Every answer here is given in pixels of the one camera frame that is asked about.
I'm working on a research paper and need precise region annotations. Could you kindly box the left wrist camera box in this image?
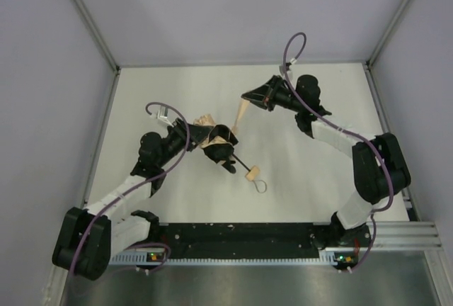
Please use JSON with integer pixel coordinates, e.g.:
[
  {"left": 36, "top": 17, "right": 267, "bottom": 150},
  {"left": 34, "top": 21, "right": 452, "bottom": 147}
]
[{"left": 151, "top": 106, "right": 172, "bottom": 125}]

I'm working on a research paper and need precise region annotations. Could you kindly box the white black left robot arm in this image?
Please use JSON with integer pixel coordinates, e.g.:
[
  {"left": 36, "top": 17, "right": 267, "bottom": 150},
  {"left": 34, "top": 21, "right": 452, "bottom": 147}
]
[{"left": 52, "top": 118, "right": 216, "bottom": 281}]

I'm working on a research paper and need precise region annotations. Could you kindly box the aluminium frame post left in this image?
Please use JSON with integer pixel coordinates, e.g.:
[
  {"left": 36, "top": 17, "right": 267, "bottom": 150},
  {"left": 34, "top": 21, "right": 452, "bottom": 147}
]
[{"left": 70, "top": 0, "right": 120, "bottom": 74}]

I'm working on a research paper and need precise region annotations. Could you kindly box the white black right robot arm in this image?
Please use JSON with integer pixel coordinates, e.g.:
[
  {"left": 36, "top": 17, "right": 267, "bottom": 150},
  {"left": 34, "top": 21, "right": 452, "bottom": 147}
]
[{"left": 241, "top": 75, "right": 411, "bottom": 246}]

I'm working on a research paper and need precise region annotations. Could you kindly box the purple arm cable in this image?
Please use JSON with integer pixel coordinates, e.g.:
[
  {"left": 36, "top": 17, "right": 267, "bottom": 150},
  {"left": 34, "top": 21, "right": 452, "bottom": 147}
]
[
  {"left": 69, "top": 102, "right": 194, "bottom": 277},
  {"left": 281, "top": 32, "right": 396, "bottom": 275}
]

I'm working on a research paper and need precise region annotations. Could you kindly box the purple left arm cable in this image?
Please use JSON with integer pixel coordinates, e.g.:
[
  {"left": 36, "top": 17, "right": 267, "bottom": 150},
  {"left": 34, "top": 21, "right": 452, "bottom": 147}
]
[{"left": 69, "top": 102, "right": 194, "bottom": 277}]

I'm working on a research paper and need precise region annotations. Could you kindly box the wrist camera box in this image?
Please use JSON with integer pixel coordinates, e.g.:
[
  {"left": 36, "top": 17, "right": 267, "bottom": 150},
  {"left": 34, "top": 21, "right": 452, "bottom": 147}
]
[
  {"left": 279, "top": 58, "right": 297, "bottom": 81},
  {"left": 151, "top": 106, "right": 172, "bottom": 125}
]

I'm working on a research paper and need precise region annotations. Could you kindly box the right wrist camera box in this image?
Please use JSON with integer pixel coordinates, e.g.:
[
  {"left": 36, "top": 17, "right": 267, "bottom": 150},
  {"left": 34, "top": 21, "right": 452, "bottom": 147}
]
[{"left": 279, "top": 58, "right": 297, "bottom": 81}]

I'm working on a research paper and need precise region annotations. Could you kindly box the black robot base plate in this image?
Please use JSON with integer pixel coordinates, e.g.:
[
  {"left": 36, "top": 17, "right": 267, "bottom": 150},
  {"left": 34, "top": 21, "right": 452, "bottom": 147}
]
[{"left": 141, "top": 222, "right": 372, "bottom": 259}]

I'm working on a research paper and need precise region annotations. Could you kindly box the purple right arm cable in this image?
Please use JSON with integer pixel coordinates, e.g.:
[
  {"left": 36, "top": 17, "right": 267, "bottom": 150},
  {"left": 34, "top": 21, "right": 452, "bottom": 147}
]
[{"left": 281, "top": 32, "right": 396, "bottom": 275}]

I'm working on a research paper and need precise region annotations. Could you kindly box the beige and black folding umbrella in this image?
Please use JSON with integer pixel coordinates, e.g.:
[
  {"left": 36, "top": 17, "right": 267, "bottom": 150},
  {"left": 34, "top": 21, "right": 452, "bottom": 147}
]
[{"left": 193, "top": 98, "right": 268, "bottom": 194}]

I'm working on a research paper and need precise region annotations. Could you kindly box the aluminium frame post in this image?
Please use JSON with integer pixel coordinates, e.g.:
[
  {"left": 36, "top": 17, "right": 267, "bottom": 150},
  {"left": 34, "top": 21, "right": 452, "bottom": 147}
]
[
  {"left": 70, "top": 0, "right": 120, "bottom": 74},
  {"left": 365, "top": 0, "right": 414, "bottom": 71}
]

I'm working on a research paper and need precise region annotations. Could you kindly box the aluminium frame rail front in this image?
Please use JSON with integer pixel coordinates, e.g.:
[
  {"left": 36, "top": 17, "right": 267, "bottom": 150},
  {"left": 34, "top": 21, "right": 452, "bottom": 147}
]
[{"left": 110, "top": 222, "right": 442, "bottom": 270}]

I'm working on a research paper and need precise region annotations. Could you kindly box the aluminium frame post right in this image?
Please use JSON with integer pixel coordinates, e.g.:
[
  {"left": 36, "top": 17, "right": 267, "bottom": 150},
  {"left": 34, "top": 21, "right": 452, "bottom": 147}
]
[{"left": 365, "top": 0, "right": 414, "bottom": 71}]

